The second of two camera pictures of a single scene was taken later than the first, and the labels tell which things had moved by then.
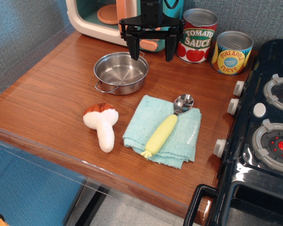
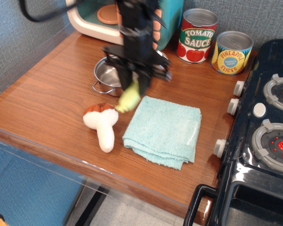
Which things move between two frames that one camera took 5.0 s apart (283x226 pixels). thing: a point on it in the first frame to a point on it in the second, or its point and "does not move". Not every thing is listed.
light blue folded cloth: x=162 y=132 does not move
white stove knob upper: x=238 y=88 does not move
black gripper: x=152 y=23 to x=137 y=53
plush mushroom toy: x=102 y=117 does not move
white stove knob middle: x=232 y=106 does not move
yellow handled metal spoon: x=162 y=132 to x=129 y=99
